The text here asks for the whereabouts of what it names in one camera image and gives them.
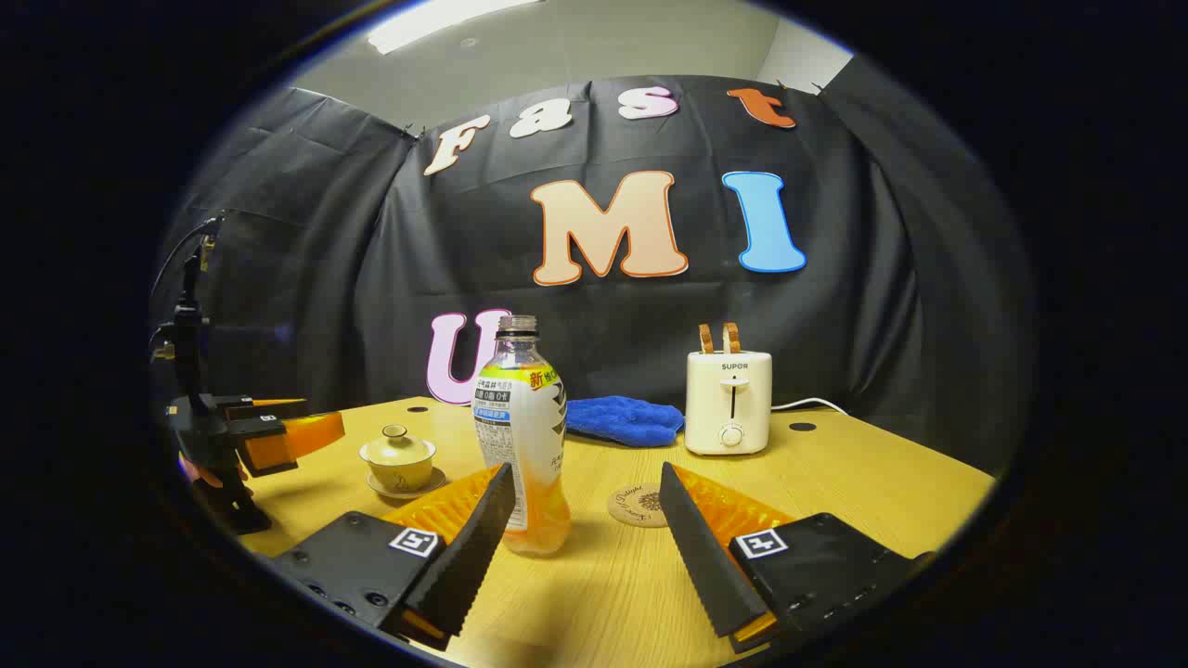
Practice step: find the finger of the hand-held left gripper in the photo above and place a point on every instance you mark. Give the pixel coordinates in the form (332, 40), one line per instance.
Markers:
(260, 406)
(297, 436)

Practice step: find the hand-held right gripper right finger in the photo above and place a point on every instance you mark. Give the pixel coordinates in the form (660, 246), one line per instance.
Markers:
(701, 557)

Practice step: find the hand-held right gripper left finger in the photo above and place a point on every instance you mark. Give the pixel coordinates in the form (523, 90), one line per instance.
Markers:
(464, 566)

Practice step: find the round cork coaster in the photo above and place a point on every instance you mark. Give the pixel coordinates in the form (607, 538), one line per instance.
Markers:
(636, 506)

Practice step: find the yellow ceramic teacup lid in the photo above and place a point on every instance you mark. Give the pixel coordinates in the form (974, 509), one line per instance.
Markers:
(397, 448)

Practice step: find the yellow ceramic teacup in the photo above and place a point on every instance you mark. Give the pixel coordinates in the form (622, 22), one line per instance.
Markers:
(401, 473)

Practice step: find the clear plastic water bottle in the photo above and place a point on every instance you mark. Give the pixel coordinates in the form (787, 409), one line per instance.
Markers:
(524, 417)

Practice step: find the teacup saucer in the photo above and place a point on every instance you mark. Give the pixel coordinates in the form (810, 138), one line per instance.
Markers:
(434, 484)

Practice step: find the cream white toaster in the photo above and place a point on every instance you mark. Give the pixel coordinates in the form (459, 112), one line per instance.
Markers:
(729, 404)

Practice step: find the black backdrop cloth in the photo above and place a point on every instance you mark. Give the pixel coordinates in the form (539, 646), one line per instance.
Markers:
(353, 278)

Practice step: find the blue towel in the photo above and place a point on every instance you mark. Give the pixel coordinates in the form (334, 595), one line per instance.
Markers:
(622, 419)

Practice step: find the toast slice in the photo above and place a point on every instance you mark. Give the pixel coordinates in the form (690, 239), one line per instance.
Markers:
(706, 339)
(732, 338)

